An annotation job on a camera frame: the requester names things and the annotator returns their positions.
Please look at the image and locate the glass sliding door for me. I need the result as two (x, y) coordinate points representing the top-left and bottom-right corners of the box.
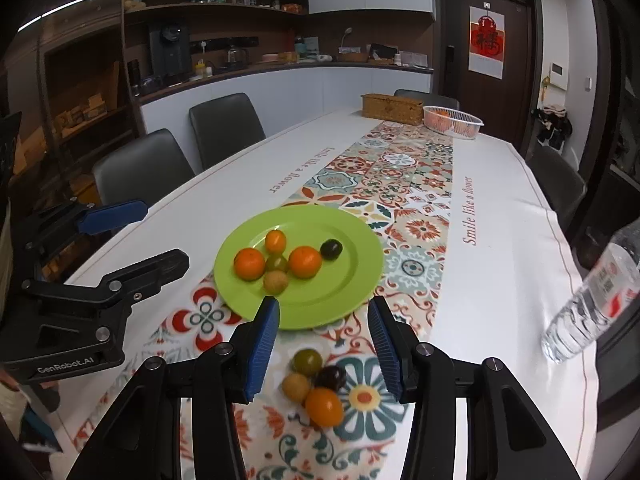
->
(570, 0), (640, 431)

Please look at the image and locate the dark display cabinet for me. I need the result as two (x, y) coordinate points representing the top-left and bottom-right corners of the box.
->
(0, 0), (141, 211)

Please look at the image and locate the wooden box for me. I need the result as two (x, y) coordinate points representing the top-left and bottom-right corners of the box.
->
(361, 92), (426, 126)

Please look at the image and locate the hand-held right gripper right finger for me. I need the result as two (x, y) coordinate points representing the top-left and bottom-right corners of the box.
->
(367, 296), (583, 480)

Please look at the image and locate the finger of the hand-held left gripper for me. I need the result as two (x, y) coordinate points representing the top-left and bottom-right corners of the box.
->
(20, 248), (191, 311)
(22, 200), (149, 281)

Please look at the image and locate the black water dispenser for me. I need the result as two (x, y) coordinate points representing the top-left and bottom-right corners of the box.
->
(149, 21), (193, 86)

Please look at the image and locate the dark brown door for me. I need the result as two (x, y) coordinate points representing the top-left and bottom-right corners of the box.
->
(432, 0), (543, 161)

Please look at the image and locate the dark cloth bag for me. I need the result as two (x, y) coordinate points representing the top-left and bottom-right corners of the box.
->
(531, 105), (573, 151)

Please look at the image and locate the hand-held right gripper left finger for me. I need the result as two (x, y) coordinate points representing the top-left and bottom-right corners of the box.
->
(67, 296), (281, 480)

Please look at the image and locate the dark kitchen counter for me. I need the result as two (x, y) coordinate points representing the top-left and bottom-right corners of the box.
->
(137, 62), (435, 106)

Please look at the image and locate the green plate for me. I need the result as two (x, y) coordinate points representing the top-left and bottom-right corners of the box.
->
(214, 204), (385, 331)

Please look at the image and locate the black power strip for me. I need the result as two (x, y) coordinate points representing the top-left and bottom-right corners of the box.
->
(190, 36), (261, 53)

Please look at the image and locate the red wall calendar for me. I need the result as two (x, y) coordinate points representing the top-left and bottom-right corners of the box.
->
(468, 5), (506, 80)

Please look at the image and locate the grey dining chair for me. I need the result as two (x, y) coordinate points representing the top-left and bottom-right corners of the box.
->
(189, 92), (267, 171)
(393, 88), (460, 111)
(526, 145), (588, 231)
(92, 128), (196, 208)

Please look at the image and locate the white patterned tablecloth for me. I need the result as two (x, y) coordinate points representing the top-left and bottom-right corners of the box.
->
(60, 107), (601, 480)

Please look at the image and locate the clear plastic water bottle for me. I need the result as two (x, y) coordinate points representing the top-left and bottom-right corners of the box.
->
(541, 220), (640, 365)

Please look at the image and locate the tan plum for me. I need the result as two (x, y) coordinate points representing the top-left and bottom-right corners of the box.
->
(281, 373), (313, 402)
(263, 270), (289, 295)

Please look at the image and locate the large orange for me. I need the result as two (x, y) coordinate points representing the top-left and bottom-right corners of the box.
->
(233, 248), (267, 281)
(288, 246), (322, 280)

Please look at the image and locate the clear plastic basket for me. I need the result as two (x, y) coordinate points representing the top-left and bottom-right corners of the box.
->
(423, 105), (485, 139)

